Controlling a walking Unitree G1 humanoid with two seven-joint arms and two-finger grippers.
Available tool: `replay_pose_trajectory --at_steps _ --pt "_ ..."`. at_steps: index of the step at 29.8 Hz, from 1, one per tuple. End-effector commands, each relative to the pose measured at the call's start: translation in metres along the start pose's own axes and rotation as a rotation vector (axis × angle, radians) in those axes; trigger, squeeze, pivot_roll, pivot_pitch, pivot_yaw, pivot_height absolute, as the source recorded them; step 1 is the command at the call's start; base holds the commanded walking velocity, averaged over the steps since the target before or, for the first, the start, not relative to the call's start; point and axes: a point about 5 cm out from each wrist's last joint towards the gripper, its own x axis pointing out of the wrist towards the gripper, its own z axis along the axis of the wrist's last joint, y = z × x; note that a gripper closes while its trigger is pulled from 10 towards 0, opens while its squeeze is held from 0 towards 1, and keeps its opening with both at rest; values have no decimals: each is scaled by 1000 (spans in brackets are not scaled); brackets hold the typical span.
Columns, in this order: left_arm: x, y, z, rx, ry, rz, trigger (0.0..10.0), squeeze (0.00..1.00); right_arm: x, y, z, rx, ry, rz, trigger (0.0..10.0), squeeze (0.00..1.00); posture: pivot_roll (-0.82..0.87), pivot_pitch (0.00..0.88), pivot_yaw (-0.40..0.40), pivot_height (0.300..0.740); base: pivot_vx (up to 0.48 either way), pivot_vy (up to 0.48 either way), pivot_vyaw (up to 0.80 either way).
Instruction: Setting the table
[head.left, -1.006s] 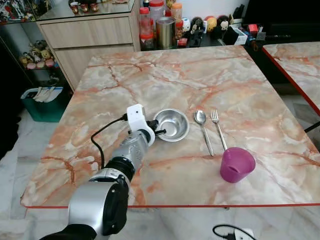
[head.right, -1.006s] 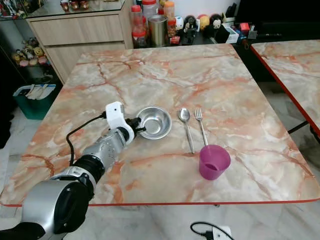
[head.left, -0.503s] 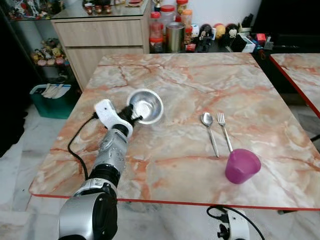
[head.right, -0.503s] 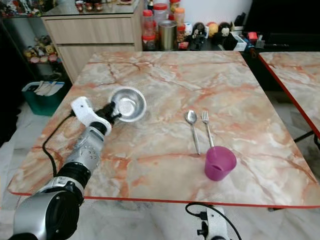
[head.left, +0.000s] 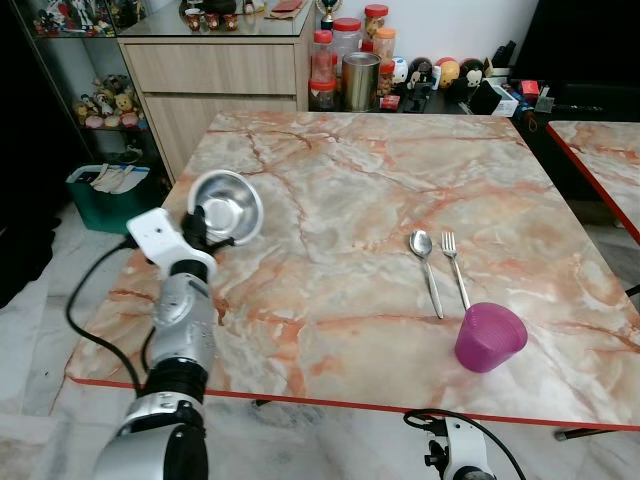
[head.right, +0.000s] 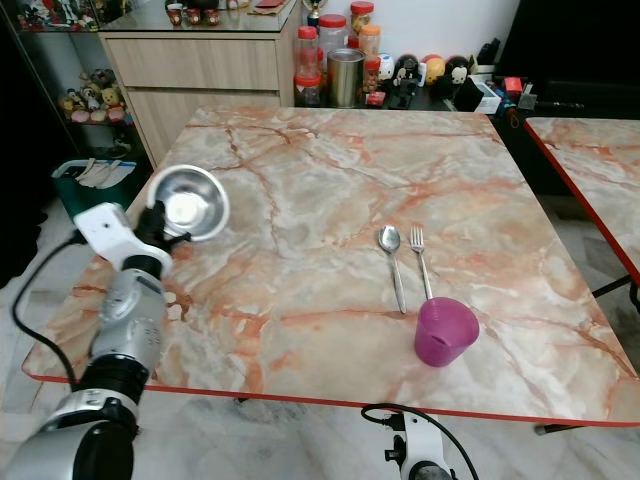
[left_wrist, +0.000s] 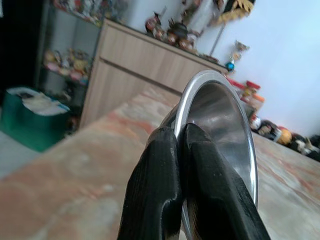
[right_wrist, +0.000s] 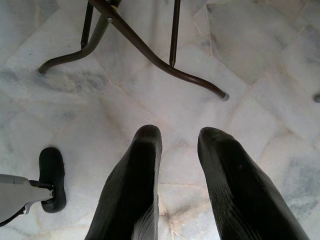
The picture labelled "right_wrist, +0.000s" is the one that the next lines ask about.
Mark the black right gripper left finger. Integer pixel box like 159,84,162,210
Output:
84,124,164,240

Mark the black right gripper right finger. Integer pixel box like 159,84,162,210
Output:
197,126,311,240

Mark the black robot foot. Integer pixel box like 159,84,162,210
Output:
38,147,67,214

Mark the black metal brace rod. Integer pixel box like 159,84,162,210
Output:
168,0,181,67
79,1,95,50

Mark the brown metal table leg frame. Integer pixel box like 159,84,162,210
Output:
37,0,230,102

